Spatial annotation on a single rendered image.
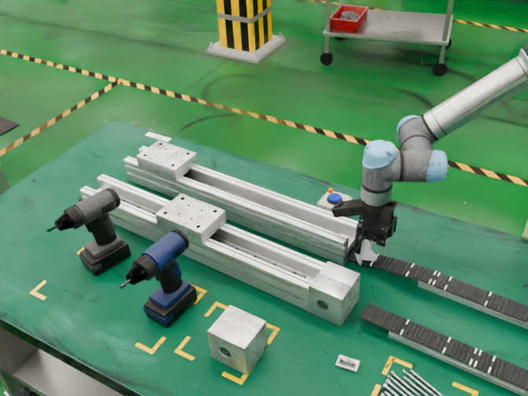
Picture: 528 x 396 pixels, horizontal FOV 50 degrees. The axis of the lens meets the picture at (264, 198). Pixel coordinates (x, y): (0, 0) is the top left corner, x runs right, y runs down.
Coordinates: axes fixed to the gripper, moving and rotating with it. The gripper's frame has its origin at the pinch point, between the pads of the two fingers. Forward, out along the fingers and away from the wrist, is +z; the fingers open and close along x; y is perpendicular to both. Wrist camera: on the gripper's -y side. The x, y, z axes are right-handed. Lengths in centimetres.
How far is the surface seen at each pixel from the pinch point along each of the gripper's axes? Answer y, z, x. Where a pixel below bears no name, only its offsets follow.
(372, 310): 11.0, -1.2, -18.0
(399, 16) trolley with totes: -111, 54, 312
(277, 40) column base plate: -199, 76, 274
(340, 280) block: 2.4, -7.5, -18.6
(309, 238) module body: -13.7, -3.4, -4.9
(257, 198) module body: -35.8, -4.0, 2.4
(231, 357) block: -10.1, -1.9, -47.4
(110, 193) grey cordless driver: -59, -19, -31
